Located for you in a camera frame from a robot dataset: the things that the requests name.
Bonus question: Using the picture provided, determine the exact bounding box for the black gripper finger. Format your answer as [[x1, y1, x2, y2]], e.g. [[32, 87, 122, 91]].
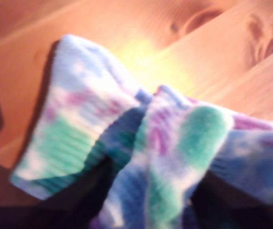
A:
[[189, 172, 273, 229], [40, 158, 118, 229]]

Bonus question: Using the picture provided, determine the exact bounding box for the tie-dye Hugging Face sock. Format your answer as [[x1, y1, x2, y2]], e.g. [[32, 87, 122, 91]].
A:
[[9, 34, 273, 229]]

